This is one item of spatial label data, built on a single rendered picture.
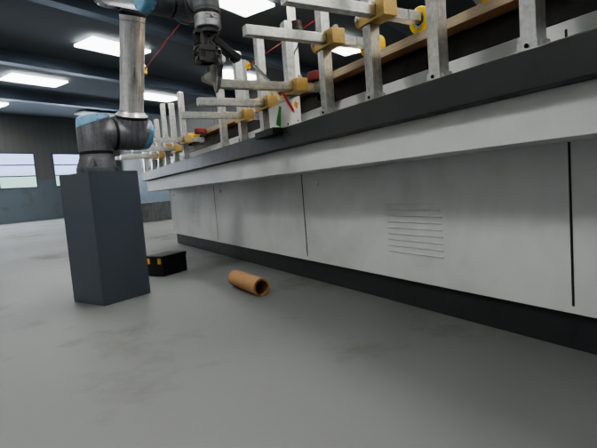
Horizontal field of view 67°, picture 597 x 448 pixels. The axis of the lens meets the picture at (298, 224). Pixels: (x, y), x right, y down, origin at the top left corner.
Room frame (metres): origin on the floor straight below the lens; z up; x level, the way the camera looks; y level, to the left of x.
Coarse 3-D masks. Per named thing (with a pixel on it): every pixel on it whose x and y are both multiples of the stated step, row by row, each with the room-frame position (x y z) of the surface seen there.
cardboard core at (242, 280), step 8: (232, 272) 2.16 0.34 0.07; (240, 272) 2.11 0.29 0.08; (232, 280) 2.12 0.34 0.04; (240, 280) 2.04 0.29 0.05; (248, 280) 1.98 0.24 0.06; (256, 280) 1.92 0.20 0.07; (264, 280) 1.94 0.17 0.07; (240, 288) 2.08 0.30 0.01; (248, 288) 1.96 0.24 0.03; (256, 288) 2.03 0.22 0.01; (264, 288) 1.97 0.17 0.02
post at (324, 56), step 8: (320, 16) 1.57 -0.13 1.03; (328, 16) 1.59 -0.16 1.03; (320, 24) 1.57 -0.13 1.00; (328, 24) 1.58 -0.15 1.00; (320, 32) 1.58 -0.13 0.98; (320, 56) 1.59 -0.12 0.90; (328, 56) 1.58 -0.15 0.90; (320, 64) 1.59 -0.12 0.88; (328, 64) 1.58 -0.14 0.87; (320, 72) 1.59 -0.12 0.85; (328, 72) 1.58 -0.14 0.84; (320, 80) 1.60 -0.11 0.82; (328, 80) 1.58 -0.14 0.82; (320, 88) 1.60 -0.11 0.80; (328, 88) 1.58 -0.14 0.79; (328, 96) 1.57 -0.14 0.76; (328, 104) 1.57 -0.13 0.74
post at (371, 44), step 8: (368, 0) 1.35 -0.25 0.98; (368, 24) 1.36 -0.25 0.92; (376, 24) 1.36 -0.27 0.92; (368, 32) 1.36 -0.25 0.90; (376, 32) 1.36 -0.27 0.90; (368, 40) 1.36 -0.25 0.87; (376, 40) 1.36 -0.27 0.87; (368, 48) 1.36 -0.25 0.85; (376, 48) 1.36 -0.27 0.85; (368, 56) 1.37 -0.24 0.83; (376, 56) 1.36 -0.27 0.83; (368, 64) 1.37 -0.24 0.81; (376, 64) 1.36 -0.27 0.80; (368, 72) 1.37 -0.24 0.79; (376, 72) 1.36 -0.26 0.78; (368, 80) 1.37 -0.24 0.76; (376, 80) 1.36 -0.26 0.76; (368, 88) 1.37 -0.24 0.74; (376, 88) 1.36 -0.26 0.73
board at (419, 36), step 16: (496, 0) 1.17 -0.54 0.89; (512, 0) 1.13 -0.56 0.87; (464, 16) 1.26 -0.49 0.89; (480, 16) 1.22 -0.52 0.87; (496, 16) 1.23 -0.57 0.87; (448, 32) 1.34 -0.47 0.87; (384, 48) 1.54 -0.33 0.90; (400, 48) 1.47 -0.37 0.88; (416, 48) 1.47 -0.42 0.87; (352, 64) 1.69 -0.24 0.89; (336, 80) 1.84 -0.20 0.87; (304, 96) 2.11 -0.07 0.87
